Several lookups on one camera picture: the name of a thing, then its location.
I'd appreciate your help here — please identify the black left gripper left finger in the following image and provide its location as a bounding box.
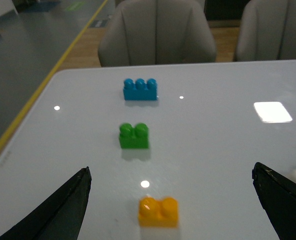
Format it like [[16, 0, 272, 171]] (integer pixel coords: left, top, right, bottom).
[[0, 167, 92, 240]]

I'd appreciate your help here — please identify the green toy block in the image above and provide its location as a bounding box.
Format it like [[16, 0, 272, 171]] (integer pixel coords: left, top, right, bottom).
[[119, 123, 149, 149]]

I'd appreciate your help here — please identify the right grey armchair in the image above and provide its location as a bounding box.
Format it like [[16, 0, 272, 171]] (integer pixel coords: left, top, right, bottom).
[[234, 0, 296, 62]]

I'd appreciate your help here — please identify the blue toy block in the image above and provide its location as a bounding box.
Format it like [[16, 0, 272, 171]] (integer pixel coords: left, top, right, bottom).
[[123, 78, 157, 101]]

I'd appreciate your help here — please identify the left grey armchair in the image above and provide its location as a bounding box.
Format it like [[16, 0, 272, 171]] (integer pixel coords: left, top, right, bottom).
[[98, 0, 216, 67]]

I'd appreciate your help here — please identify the yellow toy block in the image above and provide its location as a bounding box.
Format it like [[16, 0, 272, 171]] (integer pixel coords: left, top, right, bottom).
[[138, 196, 179, 228]]

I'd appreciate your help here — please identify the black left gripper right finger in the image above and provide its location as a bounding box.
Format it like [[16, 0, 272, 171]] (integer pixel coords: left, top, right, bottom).
[[252, 162, 296, 240]]

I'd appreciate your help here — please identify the grey armchair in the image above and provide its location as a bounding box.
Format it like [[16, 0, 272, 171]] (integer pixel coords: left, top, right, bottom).
[[234, 0, 296, 62], [98, 0, 216, 67]]

